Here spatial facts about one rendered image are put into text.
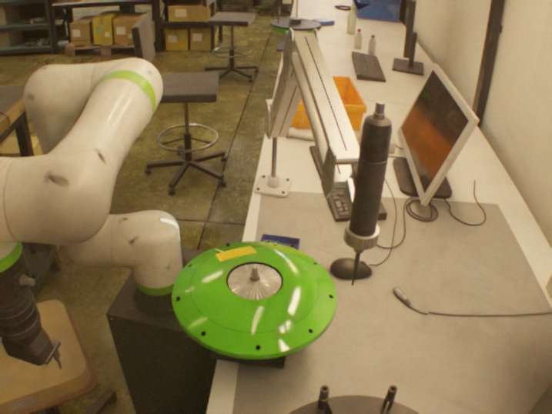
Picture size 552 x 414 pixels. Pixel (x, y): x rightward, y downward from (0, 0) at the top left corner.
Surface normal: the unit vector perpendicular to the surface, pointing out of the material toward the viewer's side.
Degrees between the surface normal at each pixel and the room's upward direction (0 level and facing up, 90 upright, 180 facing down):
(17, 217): 80
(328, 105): 16
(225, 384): 0
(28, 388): 0
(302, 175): 0
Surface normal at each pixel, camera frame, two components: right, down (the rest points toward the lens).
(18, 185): 0.00, -0.30
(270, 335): 0.11, -0.56
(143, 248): 0.03, 0.51
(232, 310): -0.06, -0.73
